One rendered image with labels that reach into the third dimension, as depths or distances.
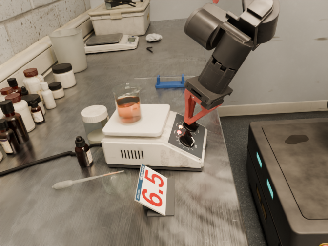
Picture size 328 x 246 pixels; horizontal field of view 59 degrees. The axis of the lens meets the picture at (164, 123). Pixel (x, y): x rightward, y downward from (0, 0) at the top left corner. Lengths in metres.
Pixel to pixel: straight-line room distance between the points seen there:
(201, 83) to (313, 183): 0.74
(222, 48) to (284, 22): 1.63
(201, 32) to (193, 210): 0.31
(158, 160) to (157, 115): 0.09
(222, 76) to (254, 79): 1.68
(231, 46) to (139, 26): 1.16
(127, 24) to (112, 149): 1.15
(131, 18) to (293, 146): 1.02
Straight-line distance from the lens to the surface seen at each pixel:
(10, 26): 1.20
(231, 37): 0.53
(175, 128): 0.60
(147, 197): 0.50
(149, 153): 0.57
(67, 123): 0.83
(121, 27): 1.67
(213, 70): 0.54
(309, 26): 2.21
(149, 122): 0.58
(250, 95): 2.27
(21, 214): 0.59
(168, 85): 0.94
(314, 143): 1.40
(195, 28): 0.56
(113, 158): 0.60
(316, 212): 1.09
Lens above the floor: 1.12
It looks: 30 degrees down
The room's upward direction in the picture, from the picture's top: 6 degrees counter-clockwise
